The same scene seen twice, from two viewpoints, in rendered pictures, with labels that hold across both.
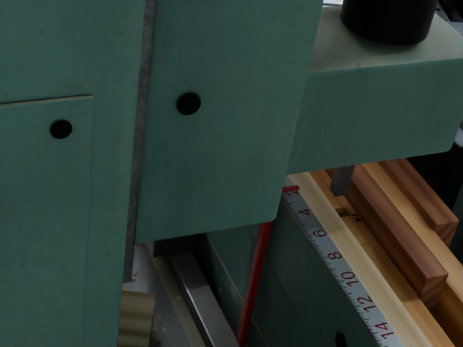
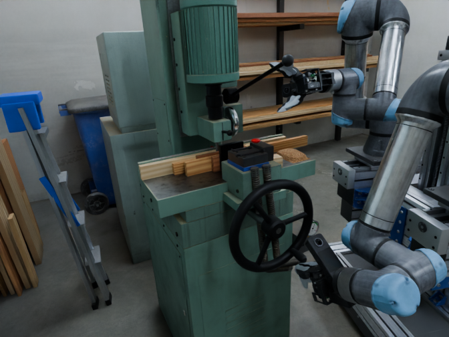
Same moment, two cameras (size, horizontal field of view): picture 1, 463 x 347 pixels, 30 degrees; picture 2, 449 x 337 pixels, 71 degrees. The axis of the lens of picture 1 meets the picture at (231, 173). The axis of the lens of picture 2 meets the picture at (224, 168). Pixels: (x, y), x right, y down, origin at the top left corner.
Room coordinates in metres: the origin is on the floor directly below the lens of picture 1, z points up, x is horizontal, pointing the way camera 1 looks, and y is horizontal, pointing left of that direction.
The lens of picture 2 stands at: (0.49, -1.15, 1.29)
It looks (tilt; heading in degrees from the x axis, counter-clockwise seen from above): 21 degrees down; 91
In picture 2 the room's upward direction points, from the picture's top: 3 degrees counter-clockwise
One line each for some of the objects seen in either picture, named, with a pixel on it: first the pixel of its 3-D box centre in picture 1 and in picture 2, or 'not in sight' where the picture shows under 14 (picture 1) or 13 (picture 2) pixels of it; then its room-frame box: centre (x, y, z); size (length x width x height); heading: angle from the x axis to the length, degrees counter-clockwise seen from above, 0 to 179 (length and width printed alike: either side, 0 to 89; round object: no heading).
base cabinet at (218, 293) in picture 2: not in sight; (213, 267); (0.39, 0.03, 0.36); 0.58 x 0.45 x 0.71; 118
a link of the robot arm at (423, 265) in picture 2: not in sight; (408, 267); (0.87, -0.59, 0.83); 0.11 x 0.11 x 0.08; 26
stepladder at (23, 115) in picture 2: not in sight; (63, 208); (-0.37, 0.27, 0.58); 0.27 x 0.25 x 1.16; 24
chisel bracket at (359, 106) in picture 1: (334, 94); (214, 130); (0.44, -0.05, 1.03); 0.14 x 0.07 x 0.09; 118
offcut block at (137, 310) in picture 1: (129, 330); not in sight; (0.42, 0.05, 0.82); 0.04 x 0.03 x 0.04; 3
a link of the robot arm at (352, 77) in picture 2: not in sight; (345, 80); (0.91, -0.03, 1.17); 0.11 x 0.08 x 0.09; 28
